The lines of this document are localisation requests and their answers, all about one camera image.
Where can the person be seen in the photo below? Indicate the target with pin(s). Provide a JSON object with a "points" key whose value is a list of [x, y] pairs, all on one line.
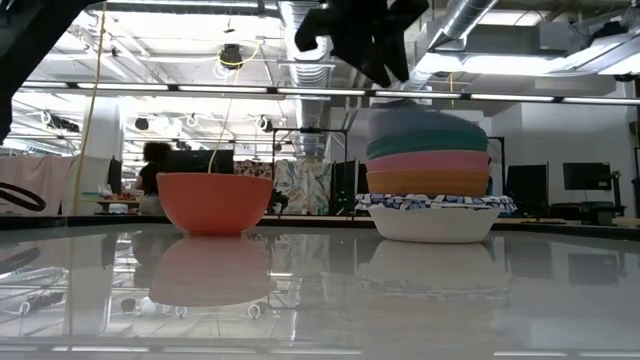
{"points": [[150, 180]]}

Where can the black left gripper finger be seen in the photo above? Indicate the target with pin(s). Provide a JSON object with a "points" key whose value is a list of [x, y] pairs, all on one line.
{"points": [[398, 55], [376, 62]]}

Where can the pink curtain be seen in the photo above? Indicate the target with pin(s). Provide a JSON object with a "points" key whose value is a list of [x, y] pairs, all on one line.
{"points": [[30, 170]]}

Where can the brown floral fabric panel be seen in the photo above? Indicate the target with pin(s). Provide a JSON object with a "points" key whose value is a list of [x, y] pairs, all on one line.
{"points": [[252, 169]]}

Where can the black divider panel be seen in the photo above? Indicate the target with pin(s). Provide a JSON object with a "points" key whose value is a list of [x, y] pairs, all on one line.
{"points": [[345, 185]]}

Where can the orange plastic bowl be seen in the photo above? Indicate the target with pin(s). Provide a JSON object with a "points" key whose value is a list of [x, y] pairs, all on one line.
{"points": [[427, 184]]}

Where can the small black monitor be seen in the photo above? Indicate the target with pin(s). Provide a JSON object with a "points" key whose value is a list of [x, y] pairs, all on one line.
{"points": [[587, 175]]}

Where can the tall black screen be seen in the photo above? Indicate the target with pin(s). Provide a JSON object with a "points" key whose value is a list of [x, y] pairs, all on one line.
{"points": [[526, 187]]}

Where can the blue plastic bowl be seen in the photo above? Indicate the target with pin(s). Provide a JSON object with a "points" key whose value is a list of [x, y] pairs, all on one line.
{"points": [[425, 120]]}

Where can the black tube stand frame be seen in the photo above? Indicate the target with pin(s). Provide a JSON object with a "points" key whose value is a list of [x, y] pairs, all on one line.
{"points": [[310, 130]]}

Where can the red plastic bowl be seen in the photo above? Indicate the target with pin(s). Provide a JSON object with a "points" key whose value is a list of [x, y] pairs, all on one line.
{"points": [[215, 205]]}

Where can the narrow black monitor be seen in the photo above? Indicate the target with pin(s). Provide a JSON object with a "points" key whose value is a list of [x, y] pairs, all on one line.
{"points": [[115, 175]]}

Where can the pink plastic bowl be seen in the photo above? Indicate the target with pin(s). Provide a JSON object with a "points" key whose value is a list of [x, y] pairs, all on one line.
{"points": [[427, 161]]}

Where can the teal plastic bowl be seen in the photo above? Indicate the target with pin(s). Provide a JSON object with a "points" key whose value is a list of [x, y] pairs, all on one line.
{"points": [[425, 143]]}

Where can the black overhead light bar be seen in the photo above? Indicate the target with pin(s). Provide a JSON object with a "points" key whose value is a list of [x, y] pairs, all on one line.
{"points": [[225, 89]]}

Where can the leaf print fabric panel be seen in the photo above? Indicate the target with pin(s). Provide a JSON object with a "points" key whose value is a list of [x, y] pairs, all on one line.
{"points": [[302, 187]]}

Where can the blue patterned paper bowl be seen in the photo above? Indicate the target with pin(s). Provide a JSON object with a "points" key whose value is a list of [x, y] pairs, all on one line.
{"points": [[432, 225]]}

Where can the black metal table frame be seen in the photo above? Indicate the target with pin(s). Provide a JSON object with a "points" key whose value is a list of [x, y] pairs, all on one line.
{"points": [[75, 221]]}

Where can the black ceiling dome device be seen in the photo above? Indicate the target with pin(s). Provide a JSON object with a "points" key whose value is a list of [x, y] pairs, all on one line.
{"points": [[231, 56]]}

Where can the silver spiral air duct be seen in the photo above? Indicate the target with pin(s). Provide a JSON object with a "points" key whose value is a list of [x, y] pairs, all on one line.
{"points": [[465, 17], [310, 70]]}

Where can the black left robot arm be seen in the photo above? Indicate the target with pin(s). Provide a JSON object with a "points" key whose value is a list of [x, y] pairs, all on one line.
{"points": [[35, 40]]}

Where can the wide black monitor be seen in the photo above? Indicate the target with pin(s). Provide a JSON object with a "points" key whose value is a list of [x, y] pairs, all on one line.
{"points": [[200, 161]]}

